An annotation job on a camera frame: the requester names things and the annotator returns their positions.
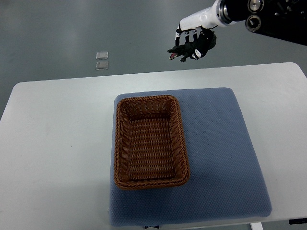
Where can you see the brown wicker basket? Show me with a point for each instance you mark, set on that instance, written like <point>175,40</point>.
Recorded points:
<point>149,146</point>

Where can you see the upper metal floor plate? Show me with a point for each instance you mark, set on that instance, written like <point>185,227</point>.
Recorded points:
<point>101,55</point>

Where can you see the blue-grey fabric mat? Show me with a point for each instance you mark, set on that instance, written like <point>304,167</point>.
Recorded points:
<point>226,180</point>

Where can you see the dark green toy crocodile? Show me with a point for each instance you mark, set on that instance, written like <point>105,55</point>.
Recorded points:
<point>198,48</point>

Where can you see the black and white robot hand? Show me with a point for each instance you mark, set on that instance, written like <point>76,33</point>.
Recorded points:
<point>208,18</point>

